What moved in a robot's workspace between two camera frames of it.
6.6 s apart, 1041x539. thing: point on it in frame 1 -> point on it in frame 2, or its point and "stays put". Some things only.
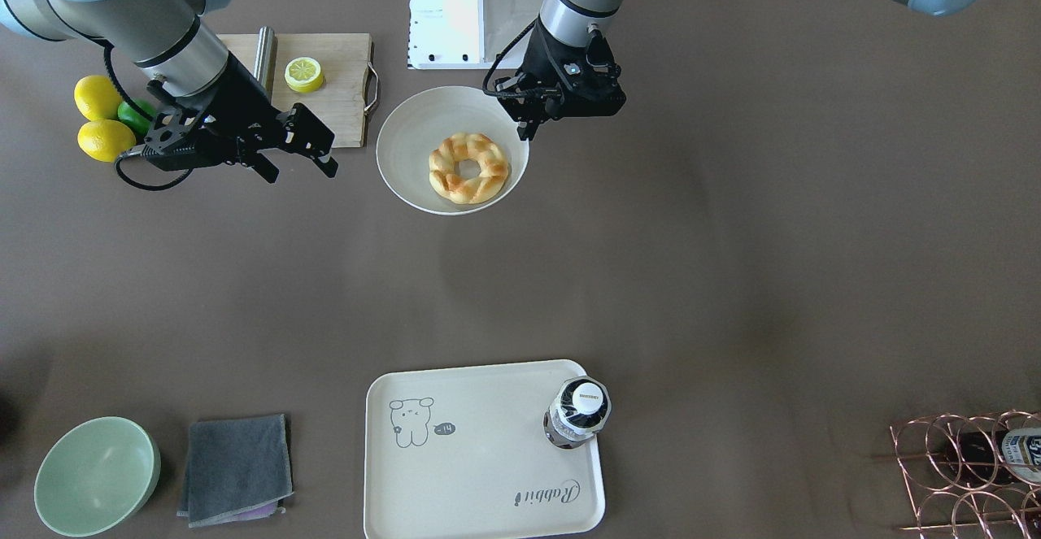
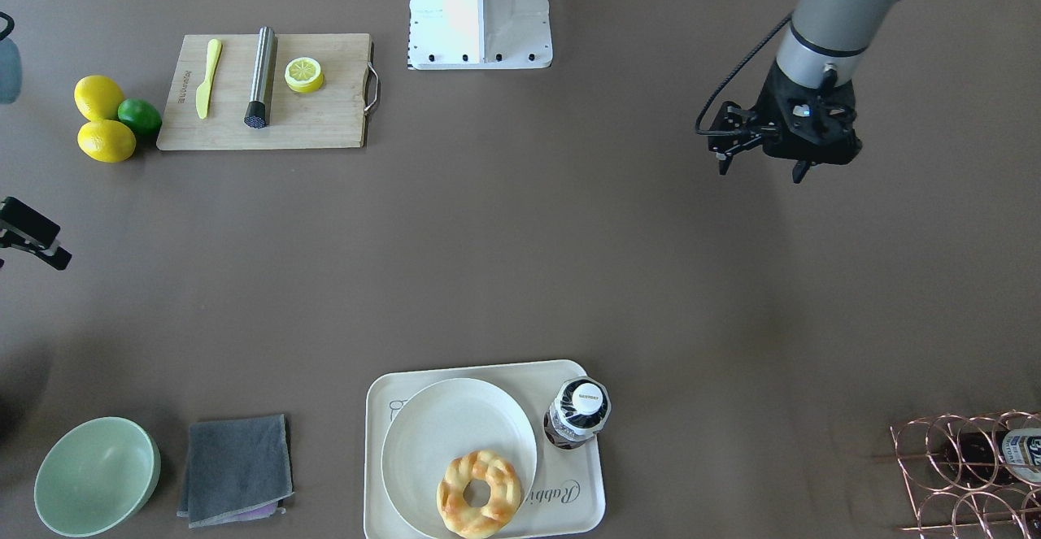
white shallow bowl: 420,123 -> 445,419
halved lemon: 303,74 stays put
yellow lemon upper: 97,97 stays put
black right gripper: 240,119 -> 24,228
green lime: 134,118 stays put
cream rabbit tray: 462,453 stays put
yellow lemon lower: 105,140 stays put
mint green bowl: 95,474 stays put
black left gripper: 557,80 -> 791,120
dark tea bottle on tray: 580,407 stays put
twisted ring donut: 443,167 -> 505,494
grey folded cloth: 238,470 stays put
